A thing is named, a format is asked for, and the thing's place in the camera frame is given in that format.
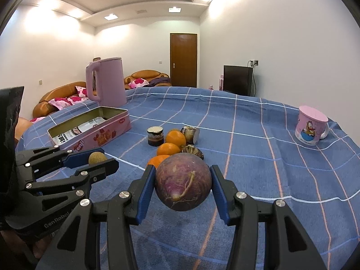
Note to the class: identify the purple swirl cake roll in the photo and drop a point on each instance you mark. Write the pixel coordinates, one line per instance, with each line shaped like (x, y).
(191, 134)

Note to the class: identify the layered dessert jar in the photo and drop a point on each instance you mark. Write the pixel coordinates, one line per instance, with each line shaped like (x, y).
(155, 136)

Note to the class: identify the small brown kiwi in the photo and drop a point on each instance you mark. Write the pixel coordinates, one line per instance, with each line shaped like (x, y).
(96, 157)

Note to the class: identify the brown chocolate muffin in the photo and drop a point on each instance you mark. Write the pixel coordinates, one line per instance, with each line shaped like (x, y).
(191, 149)

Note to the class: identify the brown wooden door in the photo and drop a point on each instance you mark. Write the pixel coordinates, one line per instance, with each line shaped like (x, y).
(183, 59)

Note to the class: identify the brown leather armchair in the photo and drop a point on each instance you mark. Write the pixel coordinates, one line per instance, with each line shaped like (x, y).
(155, 78)

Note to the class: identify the purple round turnip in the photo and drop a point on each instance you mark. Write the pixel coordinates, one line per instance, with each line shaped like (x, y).
(183, 181)

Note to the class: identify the pink floral cushion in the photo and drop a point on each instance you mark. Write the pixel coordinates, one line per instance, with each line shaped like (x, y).
(137, 83)

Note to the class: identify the pink electric kettle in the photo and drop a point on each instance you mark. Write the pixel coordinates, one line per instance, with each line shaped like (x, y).
(105, 82)

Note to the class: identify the wall power outlet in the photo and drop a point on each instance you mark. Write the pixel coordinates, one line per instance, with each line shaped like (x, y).
(253, 63)

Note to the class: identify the pink bottle by television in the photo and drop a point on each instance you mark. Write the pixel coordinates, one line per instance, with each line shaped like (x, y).
(220, 87)

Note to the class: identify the small orange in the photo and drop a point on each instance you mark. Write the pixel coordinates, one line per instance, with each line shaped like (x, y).
(168, 149)

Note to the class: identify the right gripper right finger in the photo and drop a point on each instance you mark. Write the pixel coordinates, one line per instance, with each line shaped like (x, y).
(287, 244)

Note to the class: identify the pink tin box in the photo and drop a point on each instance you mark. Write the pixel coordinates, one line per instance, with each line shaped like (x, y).
(117, 123)

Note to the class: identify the black television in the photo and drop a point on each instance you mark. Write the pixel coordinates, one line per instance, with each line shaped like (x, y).
(237, 80)

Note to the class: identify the orange near jar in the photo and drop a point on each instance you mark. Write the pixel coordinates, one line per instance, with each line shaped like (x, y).
(176, 137)

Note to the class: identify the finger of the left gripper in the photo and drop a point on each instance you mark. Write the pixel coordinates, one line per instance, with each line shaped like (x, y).
(69, 189)
(59, 157)

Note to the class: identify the printed paper in tin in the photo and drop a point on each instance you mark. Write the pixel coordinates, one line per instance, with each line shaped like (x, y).
(72, 133)

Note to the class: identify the pink cartoon mug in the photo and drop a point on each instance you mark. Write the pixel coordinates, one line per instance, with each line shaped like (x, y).
(312, 126)

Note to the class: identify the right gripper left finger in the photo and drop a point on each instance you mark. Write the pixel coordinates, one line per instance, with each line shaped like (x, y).
(77, 243)

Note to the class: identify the large orange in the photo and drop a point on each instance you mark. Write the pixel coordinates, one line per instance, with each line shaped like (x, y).
(157, 160)

